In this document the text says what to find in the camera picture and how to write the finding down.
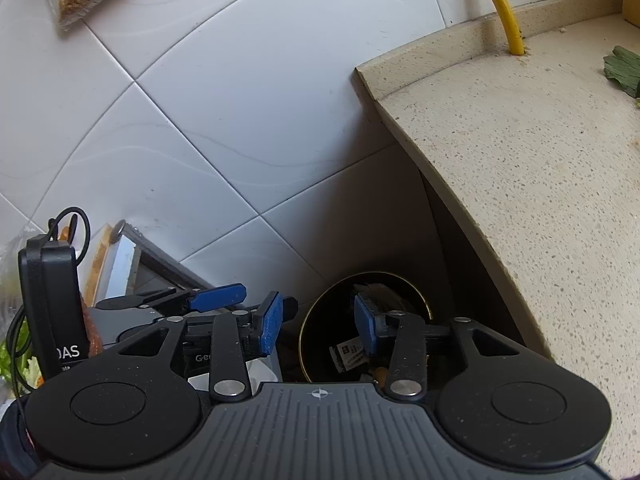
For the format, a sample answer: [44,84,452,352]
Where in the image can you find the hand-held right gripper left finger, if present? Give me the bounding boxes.
[90,291,284,404]

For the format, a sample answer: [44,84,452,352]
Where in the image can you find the clear bag vegetable scraps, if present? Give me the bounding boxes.
[0,225,43,401]

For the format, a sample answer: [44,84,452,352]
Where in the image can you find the yellow pipe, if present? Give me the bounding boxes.
[472,0,526,56]

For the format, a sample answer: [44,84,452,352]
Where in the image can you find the black packet white label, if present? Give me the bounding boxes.
[327,337,368,375]

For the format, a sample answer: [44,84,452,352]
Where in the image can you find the black round waste bin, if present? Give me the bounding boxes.
[298,271,433,387]

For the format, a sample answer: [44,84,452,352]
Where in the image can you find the thin black cable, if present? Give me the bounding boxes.
[7,207,92,401]

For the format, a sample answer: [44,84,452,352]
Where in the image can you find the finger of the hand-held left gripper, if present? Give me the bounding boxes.
[182,297,299,378]
[95,284,247,312]

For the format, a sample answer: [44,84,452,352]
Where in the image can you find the dark green leaf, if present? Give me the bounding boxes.
[602,45,640,98]

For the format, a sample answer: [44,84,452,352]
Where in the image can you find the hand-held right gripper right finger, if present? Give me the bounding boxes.
[354,294,546,404]

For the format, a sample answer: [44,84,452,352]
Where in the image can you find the white wood-edged panel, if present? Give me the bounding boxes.
[82,220,221,311]

